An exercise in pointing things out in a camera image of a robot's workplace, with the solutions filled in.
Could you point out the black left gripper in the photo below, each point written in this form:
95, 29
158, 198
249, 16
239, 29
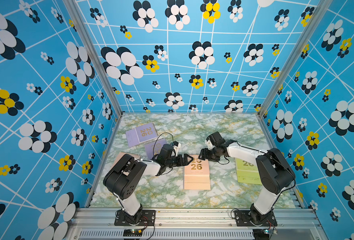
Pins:
186, 163

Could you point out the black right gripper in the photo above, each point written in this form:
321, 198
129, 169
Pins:
204, 155

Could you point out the purple calendar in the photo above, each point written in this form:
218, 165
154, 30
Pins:
154, 147
141, 134

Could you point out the green calendar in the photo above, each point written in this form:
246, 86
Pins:
247, 173

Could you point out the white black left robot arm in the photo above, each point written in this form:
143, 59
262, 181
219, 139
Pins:
124, 176

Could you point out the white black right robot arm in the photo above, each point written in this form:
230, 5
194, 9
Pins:
275, 173

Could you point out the left green circuit board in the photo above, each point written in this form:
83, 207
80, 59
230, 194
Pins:
132, 233

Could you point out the green circuit board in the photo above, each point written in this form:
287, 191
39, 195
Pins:
260, 234
132, 233

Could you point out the right green circuit board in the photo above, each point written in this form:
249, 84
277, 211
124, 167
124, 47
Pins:
260, 234

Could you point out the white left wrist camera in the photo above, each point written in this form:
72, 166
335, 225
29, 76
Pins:
176, 147

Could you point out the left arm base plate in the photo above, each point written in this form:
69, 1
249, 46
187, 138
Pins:
142, 219

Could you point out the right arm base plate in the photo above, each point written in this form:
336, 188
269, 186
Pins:
245, 218

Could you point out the aluminium front rail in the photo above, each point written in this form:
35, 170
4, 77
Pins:
195, 224

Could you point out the aluminium corner post left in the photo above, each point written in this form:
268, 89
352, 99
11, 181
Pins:
75, 15

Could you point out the aluminium corner post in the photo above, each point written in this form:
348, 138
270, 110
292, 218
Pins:
75, 15
307, 33

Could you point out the aluminium corner post right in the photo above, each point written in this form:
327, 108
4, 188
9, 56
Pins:
307, 33

